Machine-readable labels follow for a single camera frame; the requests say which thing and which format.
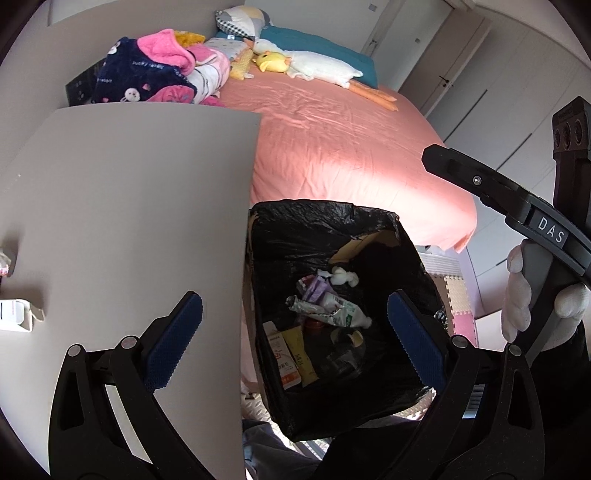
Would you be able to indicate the black wall socket panel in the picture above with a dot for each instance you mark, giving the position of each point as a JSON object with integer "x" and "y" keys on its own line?
{"x": 80, "y": 89}

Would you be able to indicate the colourful foam floor mat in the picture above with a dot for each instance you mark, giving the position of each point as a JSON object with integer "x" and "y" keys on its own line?
{"x": 456, "y": 282}

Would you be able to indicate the pink fleece garment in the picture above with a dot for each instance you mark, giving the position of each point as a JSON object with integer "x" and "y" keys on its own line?
{"x": 162, "y": 47}

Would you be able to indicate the navy cartoon blanket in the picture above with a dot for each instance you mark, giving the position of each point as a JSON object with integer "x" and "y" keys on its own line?
{"x": 128, "y": 75}

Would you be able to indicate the patterned grey yellow pillow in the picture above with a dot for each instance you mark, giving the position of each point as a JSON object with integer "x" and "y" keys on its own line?
{"x": 242, "y": 21}

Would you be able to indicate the white tissue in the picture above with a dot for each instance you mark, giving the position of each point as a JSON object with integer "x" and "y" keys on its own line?
{"x": 339, "y": 276}

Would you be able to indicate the silver snack wrapper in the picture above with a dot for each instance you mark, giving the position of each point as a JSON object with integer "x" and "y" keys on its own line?
{"x": 315, "y": 312}

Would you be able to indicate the bed with pink sheet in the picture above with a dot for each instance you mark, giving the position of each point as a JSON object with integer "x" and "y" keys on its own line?
{"x": 319, "y": 141}

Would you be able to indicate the teal pillow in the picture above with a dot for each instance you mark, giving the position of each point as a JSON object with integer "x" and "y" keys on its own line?
{"x": 294, "y": 40}

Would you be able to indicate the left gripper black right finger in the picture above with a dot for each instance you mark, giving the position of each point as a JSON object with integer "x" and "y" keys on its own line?
{"x": 485, "y": 422}

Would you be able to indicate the white pink cartoon quilt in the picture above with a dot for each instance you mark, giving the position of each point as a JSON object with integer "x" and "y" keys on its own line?
{"x": 210, "y": 72}

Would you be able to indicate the purple plastic bag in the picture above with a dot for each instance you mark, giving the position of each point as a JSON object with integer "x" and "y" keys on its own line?
{"x": 313, "y": 287}

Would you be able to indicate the white closet door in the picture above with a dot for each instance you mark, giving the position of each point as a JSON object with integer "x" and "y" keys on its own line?
{"x": 452, "y": 48}

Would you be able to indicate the white gloved right hand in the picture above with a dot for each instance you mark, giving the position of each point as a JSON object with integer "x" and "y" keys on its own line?
{"x": 570, "y": 304}

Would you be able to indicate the white goose plush toy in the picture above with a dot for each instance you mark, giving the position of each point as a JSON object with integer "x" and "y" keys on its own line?
{"x": 309, "y": 66}

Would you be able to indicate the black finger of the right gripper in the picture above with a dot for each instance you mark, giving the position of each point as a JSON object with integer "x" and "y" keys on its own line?
{"x": 493, "y": 189}

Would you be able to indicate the yellow duck plush toy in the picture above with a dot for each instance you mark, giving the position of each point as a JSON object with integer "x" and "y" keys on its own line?
{"x": 273, "y": 62}

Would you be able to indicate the white AD milk bottle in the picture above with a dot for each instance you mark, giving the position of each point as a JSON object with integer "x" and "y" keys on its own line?
{"x": 346, "y": 313}

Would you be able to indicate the black lined trash bin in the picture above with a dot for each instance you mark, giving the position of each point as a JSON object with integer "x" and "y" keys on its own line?
{"x": 349, "y": 376}

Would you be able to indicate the grey bedside cabinet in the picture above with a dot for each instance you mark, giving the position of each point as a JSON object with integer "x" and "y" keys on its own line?
{"x": 114, "y": 212}

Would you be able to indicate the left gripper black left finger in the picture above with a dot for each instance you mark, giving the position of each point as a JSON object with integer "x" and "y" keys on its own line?
{"x": 105, "y": 422}

